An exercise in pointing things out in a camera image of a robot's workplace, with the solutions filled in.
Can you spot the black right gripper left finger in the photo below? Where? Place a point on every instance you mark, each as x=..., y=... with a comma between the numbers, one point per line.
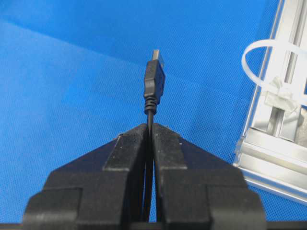
x=101, y=190

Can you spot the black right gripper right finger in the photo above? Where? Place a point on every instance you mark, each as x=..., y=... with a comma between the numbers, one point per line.
x=198, y=191

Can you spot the square aluminium extrusion frame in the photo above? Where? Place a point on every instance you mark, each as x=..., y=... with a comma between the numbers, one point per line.
x=272, y=151

